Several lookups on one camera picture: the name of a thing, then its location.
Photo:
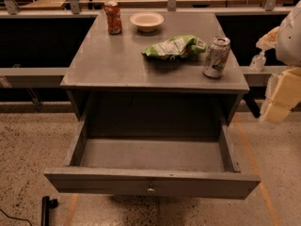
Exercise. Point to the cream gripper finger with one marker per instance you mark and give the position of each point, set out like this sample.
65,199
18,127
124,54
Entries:
283,93
268,41

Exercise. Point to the silver 7up soda can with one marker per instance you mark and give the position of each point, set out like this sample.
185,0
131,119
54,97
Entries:
217,56

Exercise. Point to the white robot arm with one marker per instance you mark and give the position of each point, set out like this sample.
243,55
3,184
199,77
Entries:
288,44

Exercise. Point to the orange soda can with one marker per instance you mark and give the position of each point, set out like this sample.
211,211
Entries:
112,12

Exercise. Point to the open grey top drawer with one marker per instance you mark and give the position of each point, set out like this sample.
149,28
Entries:
177,144

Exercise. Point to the round metal drawer knob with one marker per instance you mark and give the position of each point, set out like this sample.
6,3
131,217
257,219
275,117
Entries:
151,190

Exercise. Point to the clear hand sanitizer bottle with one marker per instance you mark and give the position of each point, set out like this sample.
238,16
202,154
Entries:
258,62

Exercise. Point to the green chip bag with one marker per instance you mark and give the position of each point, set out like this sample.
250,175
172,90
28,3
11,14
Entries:
176,48

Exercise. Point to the grey wooden cabinet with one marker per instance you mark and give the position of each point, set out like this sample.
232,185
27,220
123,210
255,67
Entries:
106,62

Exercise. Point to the white paper bowl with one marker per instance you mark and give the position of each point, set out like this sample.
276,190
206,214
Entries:
147,21

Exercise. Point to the grey metal railing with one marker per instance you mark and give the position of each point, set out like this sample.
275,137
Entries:
21,66

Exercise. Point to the black floor stand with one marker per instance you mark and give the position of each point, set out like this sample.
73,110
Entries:
46,205

